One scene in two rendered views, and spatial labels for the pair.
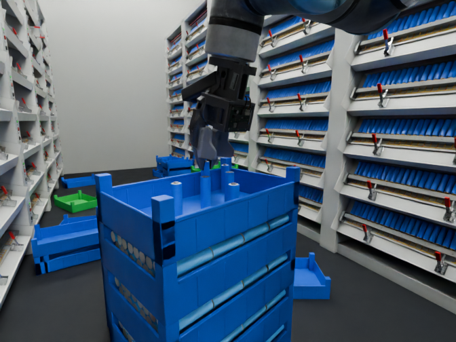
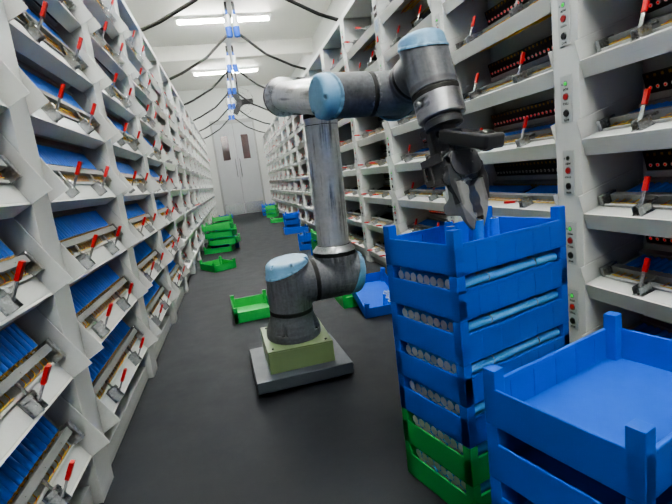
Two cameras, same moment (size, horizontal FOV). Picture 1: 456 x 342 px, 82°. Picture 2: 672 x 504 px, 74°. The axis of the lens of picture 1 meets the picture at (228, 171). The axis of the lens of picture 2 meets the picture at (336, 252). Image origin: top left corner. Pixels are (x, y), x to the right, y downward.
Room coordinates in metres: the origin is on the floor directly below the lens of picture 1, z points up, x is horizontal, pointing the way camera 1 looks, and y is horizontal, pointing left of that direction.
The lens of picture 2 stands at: (1.38, 0.02, 0.68)
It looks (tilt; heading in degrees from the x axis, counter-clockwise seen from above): 10 degrees down; 196
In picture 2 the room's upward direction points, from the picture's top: 7 degrees counter-clockwise
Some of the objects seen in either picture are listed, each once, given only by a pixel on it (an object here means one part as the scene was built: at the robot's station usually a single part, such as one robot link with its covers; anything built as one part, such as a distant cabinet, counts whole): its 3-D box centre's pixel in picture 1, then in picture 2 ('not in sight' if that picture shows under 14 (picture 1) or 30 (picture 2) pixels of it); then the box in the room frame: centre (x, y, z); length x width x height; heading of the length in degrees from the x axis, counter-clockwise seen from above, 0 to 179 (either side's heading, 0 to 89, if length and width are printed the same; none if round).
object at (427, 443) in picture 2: not in sight; (486, 416); (0.45, 0.04, 0.12); 0.30 x 0.20 x 0.08; 135
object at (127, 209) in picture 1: (205, 192); (473, 235); (0.45, 0.04, 0.52); 0.30 x 0.20 x 0.08; 135
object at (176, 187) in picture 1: (176, 201); (495, 232); (0.41, 0.08, 0.52); 0.02 x 0.02 x 0.06
